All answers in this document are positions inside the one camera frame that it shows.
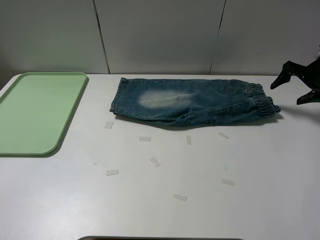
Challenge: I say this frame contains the clear tape piece lower right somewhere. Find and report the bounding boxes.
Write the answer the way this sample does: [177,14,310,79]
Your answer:
[221,178,235,187]

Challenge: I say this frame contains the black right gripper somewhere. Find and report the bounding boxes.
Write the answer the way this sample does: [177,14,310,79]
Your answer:
[270,55,320,105]

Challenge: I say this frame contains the clear tape piece lower left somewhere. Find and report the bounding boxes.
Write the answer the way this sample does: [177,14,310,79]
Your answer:
[106,169,119,176]

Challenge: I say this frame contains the clear tape piece under shorts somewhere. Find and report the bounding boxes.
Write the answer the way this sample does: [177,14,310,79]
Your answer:
[186,135,192,145]

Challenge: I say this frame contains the green plastic tray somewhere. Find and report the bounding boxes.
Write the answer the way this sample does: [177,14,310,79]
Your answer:
[0,72,88,156]

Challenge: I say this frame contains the clear tape piece bottom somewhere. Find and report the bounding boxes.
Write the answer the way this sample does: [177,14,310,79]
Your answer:
[173,194,188,202]

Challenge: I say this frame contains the clear tape piece centre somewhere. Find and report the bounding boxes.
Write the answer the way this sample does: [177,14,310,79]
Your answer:
[139,136,151,142]

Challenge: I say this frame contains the children's blue denim shorts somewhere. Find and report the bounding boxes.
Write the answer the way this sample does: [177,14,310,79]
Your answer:
[109,77,281,128]

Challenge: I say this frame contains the clear tape piece tilted middle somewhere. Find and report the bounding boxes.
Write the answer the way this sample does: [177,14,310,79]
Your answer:
[150,157,161,168]

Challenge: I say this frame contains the clear tape piece upper left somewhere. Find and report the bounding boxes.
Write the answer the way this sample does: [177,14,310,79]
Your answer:
[104,121,114,129]

